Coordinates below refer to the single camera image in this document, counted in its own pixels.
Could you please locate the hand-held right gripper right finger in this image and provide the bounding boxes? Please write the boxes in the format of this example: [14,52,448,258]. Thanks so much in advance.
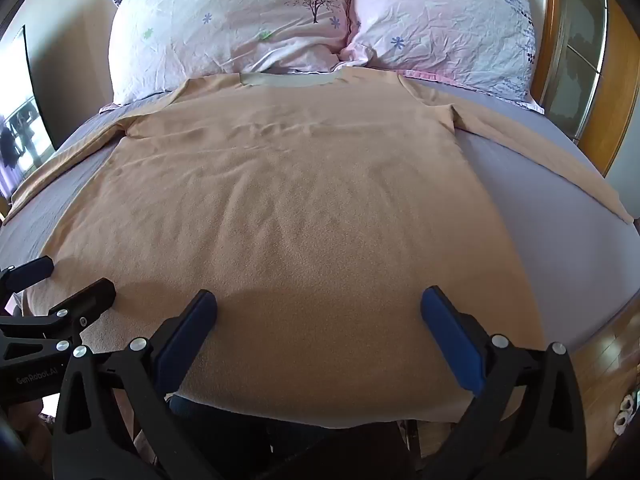
[420,285,588,480]

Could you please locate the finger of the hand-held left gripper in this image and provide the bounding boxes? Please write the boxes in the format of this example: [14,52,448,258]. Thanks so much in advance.
[0,277,117,361]
[0,256,55,307]

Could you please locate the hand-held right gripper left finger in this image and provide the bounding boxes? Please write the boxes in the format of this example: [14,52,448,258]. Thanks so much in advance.
[52,289,226,480]

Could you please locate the tan long-sleeve shirt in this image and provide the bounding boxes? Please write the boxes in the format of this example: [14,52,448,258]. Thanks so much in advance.
[2,71,636,428]

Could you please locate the person's dark blue pants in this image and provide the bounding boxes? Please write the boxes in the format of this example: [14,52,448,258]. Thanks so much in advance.
[167,394,401,480]

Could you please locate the window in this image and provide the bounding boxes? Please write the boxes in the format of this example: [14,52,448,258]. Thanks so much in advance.
[0,25,57,202]

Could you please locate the white slippers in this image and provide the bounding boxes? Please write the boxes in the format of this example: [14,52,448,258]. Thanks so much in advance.
[612,392,640,433]

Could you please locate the wooden bed headboard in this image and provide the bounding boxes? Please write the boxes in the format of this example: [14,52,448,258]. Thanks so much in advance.
[530,0,637,177]

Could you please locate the pink pillow with tree print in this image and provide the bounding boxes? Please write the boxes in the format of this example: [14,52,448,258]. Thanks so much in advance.
[107,0,357,107]

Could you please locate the pink pillow with flower print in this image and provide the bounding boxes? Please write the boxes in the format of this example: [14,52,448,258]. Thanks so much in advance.
[337,0,546,113]

